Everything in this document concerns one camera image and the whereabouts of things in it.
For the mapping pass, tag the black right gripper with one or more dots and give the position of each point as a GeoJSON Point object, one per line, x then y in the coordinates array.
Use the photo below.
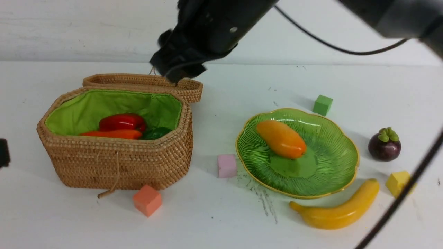
{"type": "Point", "coordinates": [183, 52]}

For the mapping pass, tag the green chayote squash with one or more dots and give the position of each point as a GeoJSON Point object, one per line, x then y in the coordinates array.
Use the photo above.
{"type": "Point", "coordinates": [155, 133]}

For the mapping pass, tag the red bell pepper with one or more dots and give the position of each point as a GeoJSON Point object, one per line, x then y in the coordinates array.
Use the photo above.
{"type": "Point", "coordinates": [124, 121]}

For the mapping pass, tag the orange carrot with green leaves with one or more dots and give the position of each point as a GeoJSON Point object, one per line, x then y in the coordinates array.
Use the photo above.
{"type": "Point", "coordinates": [119, 134]}

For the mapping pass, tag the orange yellow mango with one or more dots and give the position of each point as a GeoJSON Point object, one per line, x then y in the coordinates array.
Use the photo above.
{"type": "Point", "coordinates": [281, 139]}

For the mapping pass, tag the purple mangosteen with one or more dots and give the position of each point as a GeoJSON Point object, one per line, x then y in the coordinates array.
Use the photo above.
{"type": "Point", "coordinates": [385, 145]}

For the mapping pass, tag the yellow banana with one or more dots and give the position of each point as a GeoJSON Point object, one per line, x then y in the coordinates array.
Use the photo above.
{"type": "Point", "coordinates": [340, 216]}

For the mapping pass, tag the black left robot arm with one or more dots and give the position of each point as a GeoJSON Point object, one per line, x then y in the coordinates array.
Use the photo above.
{"type": "Point", "coordinates": [4, 153]}

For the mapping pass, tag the woven wicker basket lid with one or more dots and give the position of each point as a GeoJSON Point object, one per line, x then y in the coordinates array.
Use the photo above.
{"type": "Point", "coordinates": [188, 90]}

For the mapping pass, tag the woven wicker basket green lining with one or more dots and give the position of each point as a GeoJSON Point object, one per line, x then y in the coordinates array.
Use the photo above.
{"type": "Point", "coordinates": [112, 163]}

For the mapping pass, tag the pink foam cube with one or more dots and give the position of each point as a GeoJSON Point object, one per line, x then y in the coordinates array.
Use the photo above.
{"type": "Point", "coordinates": [227, 166]}

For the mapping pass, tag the green foam cube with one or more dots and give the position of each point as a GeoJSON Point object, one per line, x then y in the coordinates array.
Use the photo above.
{"type": "Point", "coordinates": [322, 105]}

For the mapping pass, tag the orange foam cube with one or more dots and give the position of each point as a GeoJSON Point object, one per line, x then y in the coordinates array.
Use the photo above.
{"type": "Point", "coordinates": [147, 200]}

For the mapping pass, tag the green leaf-shaped glass plate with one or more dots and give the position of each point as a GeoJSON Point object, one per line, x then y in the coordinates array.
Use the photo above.
{"type": "Point", "coordinates": [330, 164]}

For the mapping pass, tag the yellow foam cube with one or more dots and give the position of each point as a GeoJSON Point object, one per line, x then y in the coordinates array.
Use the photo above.
{"type": "Point", "coordinates": [396, 182]}

